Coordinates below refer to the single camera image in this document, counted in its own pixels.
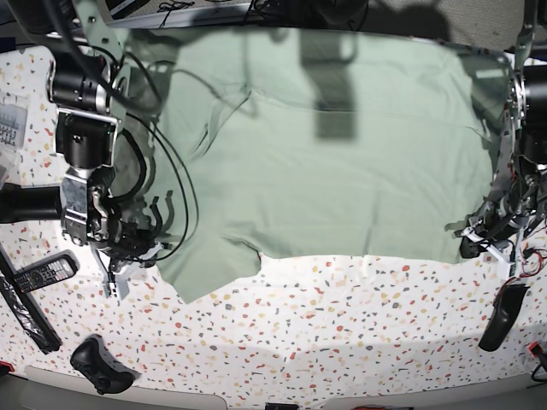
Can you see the black game controller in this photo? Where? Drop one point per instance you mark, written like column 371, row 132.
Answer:
column 88, row 360

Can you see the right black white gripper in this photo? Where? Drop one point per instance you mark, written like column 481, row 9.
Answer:
column 123, row 244

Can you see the clear plastic parts box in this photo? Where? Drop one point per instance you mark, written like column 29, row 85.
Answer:
column 13, row 120

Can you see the black cylindrical tube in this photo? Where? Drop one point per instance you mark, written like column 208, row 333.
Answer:
column 20, row 204

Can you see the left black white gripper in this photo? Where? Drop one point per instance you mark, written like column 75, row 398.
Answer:
column 499, row 231

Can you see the small red clip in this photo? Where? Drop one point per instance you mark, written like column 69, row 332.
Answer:
column 535, row 348

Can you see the black curved handheld device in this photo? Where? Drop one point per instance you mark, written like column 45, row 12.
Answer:
column 507, row 307

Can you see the light green T-shirt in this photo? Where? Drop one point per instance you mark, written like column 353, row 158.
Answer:
column 312, row 142

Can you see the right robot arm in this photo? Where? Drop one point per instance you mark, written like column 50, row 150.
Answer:
column 88, row 82

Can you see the long black flat bar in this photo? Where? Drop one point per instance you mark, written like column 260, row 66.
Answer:
column 26, row 311

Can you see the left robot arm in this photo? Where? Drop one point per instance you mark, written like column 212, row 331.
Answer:
column 516, row 205

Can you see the black TV remote control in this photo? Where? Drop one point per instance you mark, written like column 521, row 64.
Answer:
column 51, row 270

